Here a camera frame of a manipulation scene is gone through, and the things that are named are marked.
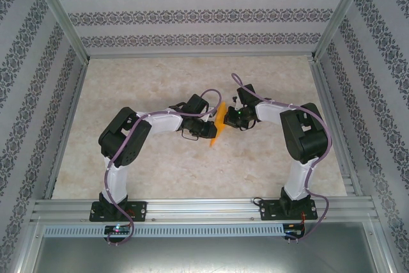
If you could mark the orange cloth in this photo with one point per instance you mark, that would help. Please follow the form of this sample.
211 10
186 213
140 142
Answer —
220 119

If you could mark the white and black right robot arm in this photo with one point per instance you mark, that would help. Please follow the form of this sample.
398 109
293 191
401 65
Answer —
270 113

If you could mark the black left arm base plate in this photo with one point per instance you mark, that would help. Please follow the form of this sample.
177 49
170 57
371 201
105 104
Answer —
139 210

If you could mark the grey sheet metal tray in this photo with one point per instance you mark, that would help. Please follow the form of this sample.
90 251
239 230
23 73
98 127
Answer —
204 257

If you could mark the aluminium frame back beam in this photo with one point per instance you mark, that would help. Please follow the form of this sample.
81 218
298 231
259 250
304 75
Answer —
201 55

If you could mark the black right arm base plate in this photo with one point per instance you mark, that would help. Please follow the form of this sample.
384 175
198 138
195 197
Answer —
270 210

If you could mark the aluminium mounting rail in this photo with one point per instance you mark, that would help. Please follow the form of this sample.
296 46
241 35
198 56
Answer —
201 209

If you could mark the aluminium frame post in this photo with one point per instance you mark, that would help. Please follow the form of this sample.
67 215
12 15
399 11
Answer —
339 14
62 14

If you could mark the aluminium table side rail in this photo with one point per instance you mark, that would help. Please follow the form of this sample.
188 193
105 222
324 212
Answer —
68 126
334 126

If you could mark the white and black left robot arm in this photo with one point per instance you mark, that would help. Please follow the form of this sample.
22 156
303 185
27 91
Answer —
163 124

